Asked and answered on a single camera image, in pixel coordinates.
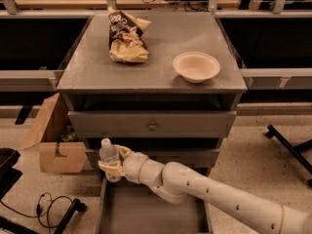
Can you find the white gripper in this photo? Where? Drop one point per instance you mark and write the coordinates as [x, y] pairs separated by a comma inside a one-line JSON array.
[[132, 168]]

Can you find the clear plastic water bottle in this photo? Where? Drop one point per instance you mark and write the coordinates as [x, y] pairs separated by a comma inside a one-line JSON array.
[[108, 154]]

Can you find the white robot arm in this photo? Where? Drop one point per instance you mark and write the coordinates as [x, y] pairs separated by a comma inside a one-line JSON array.
[[173, 182]]

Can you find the grey open bottom drawer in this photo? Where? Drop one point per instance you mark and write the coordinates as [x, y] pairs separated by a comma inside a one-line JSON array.
[[129, 208]]

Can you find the grey top drawer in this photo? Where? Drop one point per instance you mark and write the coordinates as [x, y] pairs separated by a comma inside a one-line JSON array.
[[119, 124]]

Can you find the grey drawer cabinet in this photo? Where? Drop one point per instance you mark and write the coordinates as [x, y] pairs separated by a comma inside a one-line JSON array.
[[92, 81]]

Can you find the grey middle drawer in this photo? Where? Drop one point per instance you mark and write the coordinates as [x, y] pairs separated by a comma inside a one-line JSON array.
[[195, 158]]

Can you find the open cardboard box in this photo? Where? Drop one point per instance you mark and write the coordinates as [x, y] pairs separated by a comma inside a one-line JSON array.
[[55, 155]]

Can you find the black stand leg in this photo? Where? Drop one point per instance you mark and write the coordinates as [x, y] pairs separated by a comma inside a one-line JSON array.
[[76, 206]]

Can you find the black bin at left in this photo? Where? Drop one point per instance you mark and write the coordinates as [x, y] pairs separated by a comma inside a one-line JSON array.
[[8, 174]]

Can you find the crumpled chip bag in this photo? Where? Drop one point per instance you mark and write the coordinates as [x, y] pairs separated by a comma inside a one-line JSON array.
[[125, 37]]

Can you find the white paper bowl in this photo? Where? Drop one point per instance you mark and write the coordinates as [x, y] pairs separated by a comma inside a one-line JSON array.
[[196, 67]]

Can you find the black chair base leg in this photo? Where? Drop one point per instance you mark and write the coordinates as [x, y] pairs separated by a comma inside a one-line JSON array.
[[295, 150]]

